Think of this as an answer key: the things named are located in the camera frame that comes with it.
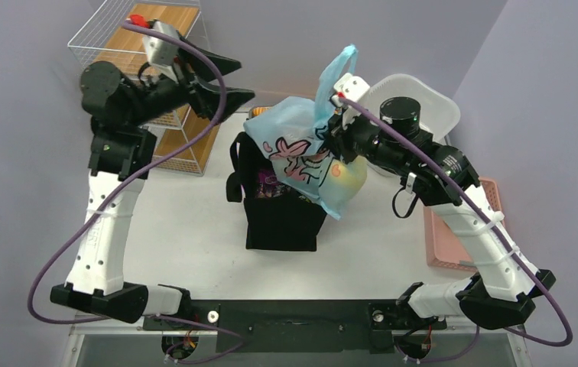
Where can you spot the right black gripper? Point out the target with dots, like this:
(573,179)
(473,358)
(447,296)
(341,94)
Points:
(339,132)

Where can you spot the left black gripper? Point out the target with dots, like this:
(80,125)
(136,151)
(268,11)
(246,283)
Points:
(202,98)

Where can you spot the blue printed plastic bag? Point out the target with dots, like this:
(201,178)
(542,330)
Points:
(291,135)

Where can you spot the black fabric tote bag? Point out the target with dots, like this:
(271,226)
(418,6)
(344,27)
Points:
(288,223)

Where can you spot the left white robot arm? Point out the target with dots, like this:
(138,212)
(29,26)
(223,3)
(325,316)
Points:
(121,156)

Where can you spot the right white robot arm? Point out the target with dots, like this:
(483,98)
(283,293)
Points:
(502,291)

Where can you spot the row of orange crackers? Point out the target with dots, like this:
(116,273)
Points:
(258,110)

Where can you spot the white plastic basin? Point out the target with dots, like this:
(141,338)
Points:
(439,113)

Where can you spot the purple snack packet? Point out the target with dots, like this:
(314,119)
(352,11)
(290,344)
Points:
(268,186)

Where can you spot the pink plastic basket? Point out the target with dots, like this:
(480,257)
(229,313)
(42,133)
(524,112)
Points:
(443,248)

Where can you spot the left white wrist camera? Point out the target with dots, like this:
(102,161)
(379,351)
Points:
(160,43)

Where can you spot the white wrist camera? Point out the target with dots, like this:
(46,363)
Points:
(350,87)
(160,43)

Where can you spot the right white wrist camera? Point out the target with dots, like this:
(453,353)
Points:
(350,87)

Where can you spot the white wire wooden shelf rack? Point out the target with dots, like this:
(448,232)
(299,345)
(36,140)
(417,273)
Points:
(102,39)

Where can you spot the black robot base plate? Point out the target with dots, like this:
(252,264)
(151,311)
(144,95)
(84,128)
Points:
(310,325)

